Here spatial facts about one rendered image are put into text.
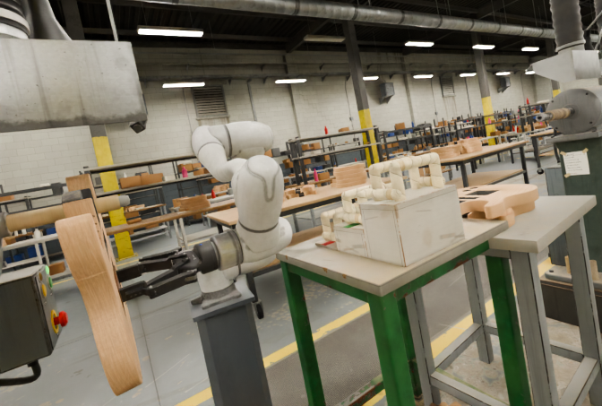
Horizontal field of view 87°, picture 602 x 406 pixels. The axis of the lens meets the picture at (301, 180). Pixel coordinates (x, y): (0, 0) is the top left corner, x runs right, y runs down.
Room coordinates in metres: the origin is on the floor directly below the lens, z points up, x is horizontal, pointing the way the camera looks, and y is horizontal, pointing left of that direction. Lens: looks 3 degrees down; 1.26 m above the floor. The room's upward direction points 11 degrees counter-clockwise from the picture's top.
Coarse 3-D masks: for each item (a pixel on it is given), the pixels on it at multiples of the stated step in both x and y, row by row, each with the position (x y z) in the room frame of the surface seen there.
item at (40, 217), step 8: (96, 200) 0.65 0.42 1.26; (104, 200) 0.65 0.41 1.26; (112, 200) 0.66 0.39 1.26; (48, 208) 0.61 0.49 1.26; (56, 208) 0.61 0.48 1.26; (104, 208) 0.65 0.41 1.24; (112, 208) 0.66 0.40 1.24; (120, 208) 0.67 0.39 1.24; (8, 216) 0.58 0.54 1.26; (16, 216) 0.58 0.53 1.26; (24, 216) 0.59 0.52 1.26; (32, 216) 0.59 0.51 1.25; (40, 216) 0.60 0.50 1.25; (48, 216) 0.60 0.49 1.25; (56, 216) 0.61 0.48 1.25; (64, 216) 0.62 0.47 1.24; (8, 224) 0.57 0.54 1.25; (16, 224) 0.58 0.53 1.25; (24, 224) 0.58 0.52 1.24; (32, 224) 0.59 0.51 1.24; (40, 224) 0.60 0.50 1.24
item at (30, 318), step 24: (0, 288) 0.71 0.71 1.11; (24, 288) 0.73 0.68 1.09; (48, 288) 0.83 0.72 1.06; (0, 312) 0.70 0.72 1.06; (24, 312) 0.72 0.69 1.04; (48, 312) 0.78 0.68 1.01; (0, 336) 0.70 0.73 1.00; (24, 336) 0.72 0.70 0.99; (48, 336) 0.74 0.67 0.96; (0, 360) 0.69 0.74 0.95; (24, 360) 0.71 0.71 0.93; (0, 384) 0.70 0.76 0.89
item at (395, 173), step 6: (390, 168) 0.87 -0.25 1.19; (396, 168) 0.86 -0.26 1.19; (390, 174) 0.87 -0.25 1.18; (396, 174) 0.86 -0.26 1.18; (396, 180) 0.86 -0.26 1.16; (402, 180) 0.86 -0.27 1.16; (396, 186) 0.86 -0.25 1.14; (402, 186) 0.86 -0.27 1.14; (402, 192) 0.86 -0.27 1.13; (402, 198) 0.86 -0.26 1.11
